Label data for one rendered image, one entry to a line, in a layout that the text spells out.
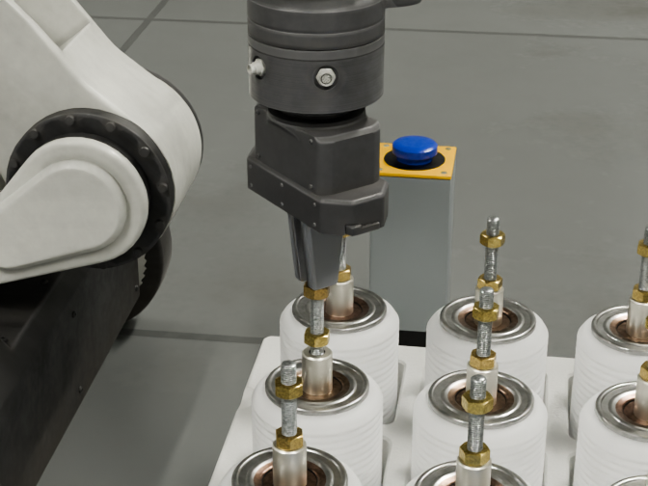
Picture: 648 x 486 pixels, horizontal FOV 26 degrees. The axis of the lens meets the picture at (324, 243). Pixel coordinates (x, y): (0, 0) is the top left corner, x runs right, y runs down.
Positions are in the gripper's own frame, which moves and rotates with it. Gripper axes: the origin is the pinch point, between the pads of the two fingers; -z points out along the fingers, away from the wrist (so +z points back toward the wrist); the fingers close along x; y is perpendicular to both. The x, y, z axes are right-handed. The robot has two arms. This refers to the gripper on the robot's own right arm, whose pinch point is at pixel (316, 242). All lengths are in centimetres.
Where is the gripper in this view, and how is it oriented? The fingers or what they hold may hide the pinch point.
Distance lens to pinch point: 96.6
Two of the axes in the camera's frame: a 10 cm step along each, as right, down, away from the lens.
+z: 0.0, -9.0, -4.3
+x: -5.6, -3.6, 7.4
